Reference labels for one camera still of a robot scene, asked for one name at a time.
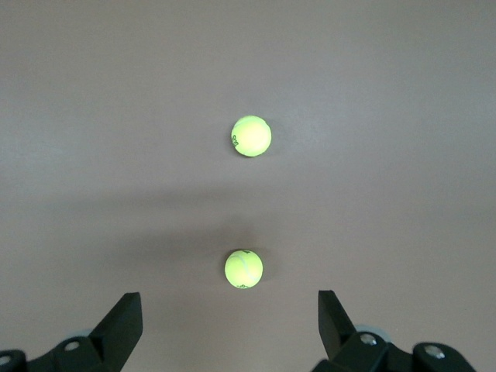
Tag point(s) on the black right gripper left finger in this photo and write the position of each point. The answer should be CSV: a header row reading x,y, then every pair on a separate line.
x,y
112,337

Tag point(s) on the yellow-green tennis ball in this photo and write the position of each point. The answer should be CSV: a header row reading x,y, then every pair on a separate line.
x,y
243,269
251,135

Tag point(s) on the brown table cover sheet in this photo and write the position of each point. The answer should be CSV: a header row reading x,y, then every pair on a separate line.
x,y
116,116

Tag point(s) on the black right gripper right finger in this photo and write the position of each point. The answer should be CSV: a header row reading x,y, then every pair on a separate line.
x,y
341,341

